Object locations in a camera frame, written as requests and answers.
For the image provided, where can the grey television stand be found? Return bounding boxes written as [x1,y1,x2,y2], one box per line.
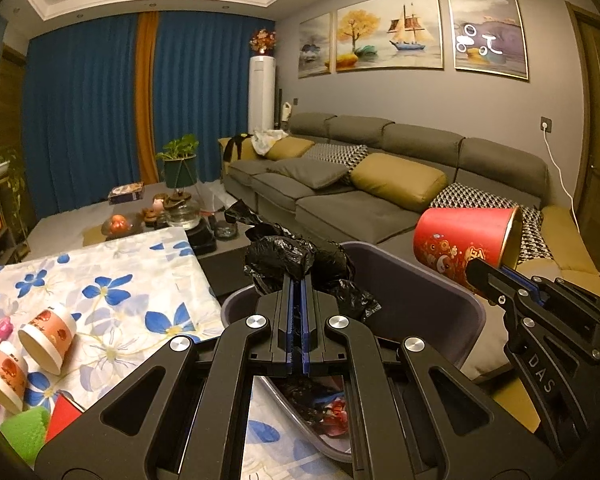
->
[0,230,31,268]

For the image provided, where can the potted plant on wire stand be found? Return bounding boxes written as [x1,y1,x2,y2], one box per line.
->
[155,134,201,196]

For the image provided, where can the dark grey plastic bin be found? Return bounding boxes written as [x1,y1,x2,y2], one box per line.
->
[220,241,487,466]

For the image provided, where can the white crumpled cloth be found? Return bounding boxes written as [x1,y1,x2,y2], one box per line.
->
[252,129,287,156]

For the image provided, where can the white power cable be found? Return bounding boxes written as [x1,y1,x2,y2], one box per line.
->
[545,129,581,228]

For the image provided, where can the white standing air conditioner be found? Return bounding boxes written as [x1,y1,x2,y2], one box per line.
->
[248,56,276,133]

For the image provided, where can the green sponge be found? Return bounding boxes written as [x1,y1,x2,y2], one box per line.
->
[0,406,49,466]

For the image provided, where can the narrow orange curtain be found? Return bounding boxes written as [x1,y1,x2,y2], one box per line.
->
[137,10,161,186]

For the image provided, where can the red plastic bag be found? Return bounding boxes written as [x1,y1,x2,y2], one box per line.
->
[320,395,349,423]

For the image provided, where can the red gold flower arrangement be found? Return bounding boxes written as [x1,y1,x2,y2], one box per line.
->
[250,27,277,58]

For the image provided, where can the glass kettle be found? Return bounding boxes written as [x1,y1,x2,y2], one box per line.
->
[167,206,202,229]

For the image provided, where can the beige printed paper cup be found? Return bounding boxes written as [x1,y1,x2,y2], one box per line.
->
[17,305,77,374]
[0,342,29,411]

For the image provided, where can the black white patterned cushion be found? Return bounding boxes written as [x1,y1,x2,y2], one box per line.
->
[302,143,370,183]
[427,182,523,213]
[515,207,556,263]

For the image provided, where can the flat grey cushion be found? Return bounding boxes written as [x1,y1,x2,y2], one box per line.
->
[267,160,351,190]

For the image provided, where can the grey coffee table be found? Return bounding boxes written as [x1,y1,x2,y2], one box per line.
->
[27,180,261,301]

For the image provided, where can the dark wooden panel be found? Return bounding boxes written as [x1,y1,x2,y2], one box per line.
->
[0,45,28,161]

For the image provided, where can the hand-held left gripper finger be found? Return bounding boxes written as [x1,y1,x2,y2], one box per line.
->
[35,275,300,480]
[300,275,543,480]

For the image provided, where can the framed grey abstract painting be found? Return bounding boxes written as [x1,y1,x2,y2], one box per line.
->
[446,0,530,81]

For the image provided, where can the flat printed box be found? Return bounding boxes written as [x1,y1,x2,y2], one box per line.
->
[108,182,146,205]

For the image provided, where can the big mustard cushion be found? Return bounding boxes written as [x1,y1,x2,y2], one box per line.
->
[350,152,448,203]

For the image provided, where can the grey sectional sofa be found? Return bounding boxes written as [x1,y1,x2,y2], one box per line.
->
[219,112,551,381]

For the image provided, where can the brown wooden door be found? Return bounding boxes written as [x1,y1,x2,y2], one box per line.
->
[565,2,600,281]

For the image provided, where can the wide blue curtain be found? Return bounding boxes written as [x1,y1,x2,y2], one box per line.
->
[27,10,146,216]
[152,7,278,183]

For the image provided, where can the small framed landscape painting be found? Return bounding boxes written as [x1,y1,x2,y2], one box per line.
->
[297,11,333,79]

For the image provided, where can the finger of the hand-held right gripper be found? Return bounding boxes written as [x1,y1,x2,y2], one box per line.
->
[466,257,537,334]
[502,266,600,332]

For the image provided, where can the large mustard sofa section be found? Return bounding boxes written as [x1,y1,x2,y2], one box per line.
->
[480,204,600,433]

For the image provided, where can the small mustard cushion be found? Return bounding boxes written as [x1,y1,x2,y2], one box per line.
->
[265,137,316,161]

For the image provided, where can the blue floral tablecloth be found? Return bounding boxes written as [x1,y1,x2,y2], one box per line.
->
[0,226,353,480]

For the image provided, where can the black garment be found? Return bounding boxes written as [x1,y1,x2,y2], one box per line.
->
[222,134,253,176]

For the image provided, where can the large framed sailboat painting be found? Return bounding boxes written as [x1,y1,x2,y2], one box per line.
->
[335,0,443,73]

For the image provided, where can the orange round ornament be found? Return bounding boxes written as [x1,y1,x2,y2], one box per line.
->
[102,214,133,236]

